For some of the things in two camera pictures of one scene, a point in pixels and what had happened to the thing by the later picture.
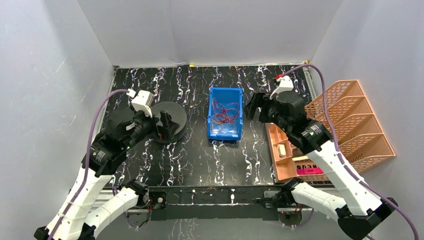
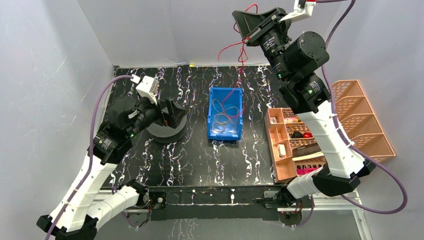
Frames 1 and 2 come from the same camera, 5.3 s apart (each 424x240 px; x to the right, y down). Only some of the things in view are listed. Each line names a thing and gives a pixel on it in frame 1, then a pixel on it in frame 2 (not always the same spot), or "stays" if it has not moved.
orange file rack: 358,135 stays
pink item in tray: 309,171 stays
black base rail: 217,203 stays
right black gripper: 259,100 to 260,25
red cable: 226,114 to 242,59
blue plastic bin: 225,118 stays
